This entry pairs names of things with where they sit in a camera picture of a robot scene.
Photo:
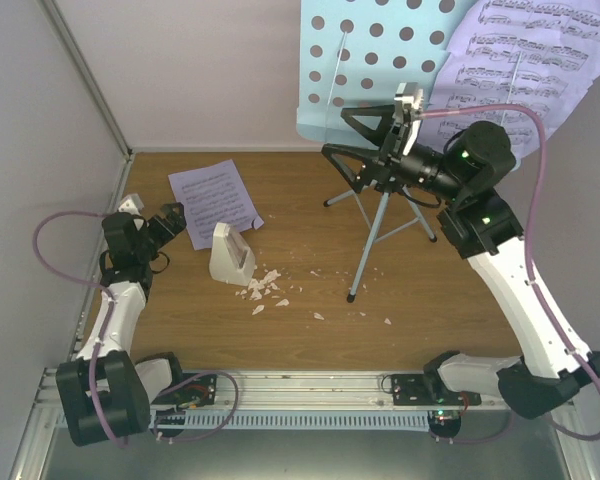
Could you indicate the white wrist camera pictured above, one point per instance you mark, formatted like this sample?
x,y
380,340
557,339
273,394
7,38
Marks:
x,y
131,203
408,102

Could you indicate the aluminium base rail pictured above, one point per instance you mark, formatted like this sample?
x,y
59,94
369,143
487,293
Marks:
x,y
300,391

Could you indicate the lilac sheet music paper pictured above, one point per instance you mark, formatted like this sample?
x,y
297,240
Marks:
x,y
543,55

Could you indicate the light blue music stand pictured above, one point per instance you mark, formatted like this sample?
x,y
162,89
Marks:
x,y
357,53

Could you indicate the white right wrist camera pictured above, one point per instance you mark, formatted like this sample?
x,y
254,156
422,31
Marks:
x,y
408,102

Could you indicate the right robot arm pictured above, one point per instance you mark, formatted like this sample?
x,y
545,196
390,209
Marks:
x,y
555,364

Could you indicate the white debris flakes pile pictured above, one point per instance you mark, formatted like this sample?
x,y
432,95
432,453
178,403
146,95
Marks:
x,y
305,267

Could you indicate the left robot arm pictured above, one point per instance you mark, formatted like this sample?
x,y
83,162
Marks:
x,y
104,394

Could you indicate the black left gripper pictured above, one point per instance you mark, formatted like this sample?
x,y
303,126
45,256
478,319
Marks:
x,y
177,224

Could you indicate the left aluminium frame post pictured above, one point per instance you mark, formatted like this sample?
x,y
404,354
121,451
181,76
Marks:
x,y
69,43

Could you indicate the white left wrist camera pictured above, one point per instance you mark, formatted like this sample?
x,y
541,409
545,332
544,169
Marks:
x,y
131,203

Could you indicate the white metronome body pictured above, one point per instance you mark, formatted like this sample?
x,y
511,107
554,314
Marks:
x,y
232,260

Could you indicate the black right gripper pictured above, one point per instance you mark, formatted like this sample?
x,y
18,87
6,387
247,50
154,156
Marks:
x,y
387,160

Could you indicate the grey slotted cable duct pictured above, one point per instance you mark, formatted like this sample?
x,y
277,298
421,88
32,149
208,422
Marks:
x,y
300,420

